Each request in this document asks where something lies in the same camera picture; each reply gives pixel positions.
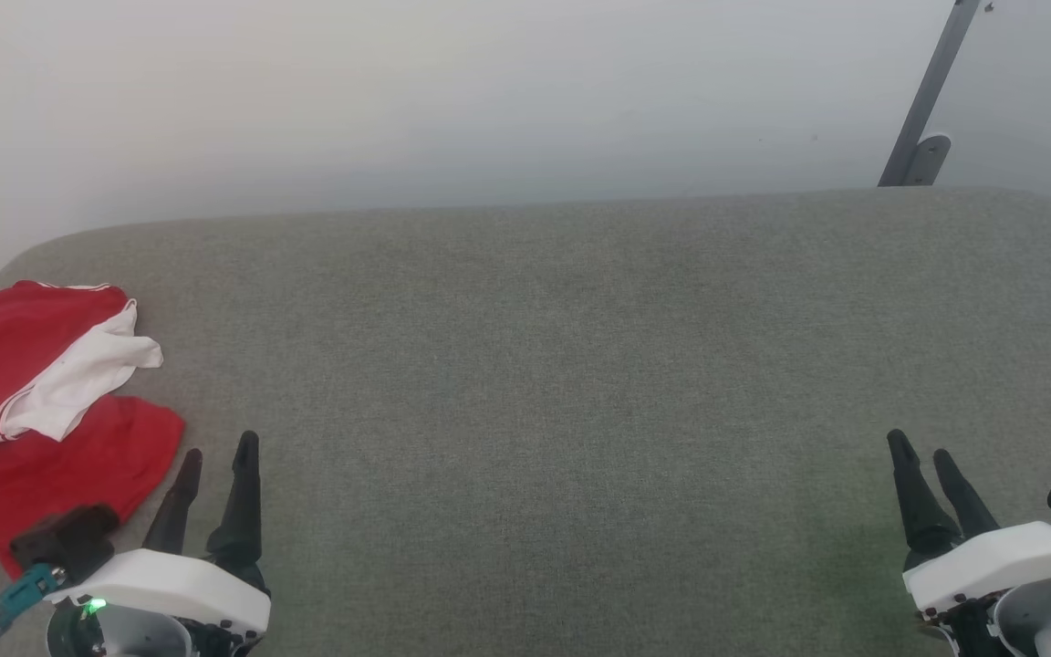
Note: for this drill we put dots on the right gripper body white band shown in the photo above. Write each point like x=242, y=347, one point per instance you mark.
x=1000, y=557

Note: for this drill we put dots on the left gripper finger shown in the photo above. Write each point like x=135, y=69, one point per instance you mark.
x=177, y=506
x=241, y=511

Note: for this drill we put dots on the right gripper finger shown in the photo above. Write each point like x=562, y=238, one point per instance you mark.
x=968, y=502
x=920, y=502

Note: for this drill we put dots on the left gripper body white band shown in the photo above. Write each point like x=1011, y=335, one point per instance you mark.
x=170, y=584

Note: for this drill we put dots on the red and white garment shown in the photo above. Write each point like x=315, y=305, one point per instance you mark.
x=24, y=356

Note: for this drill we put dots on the grey metal pole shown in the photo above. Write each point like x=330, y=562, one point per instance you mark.
x=927, y=91

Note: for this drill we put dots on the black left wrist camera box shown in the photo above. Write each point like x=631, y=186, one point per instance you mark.
x=69, y=540

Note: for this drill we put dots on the grey round floor bracket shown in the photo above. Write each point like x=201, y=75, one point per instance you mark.
x=930, y=157

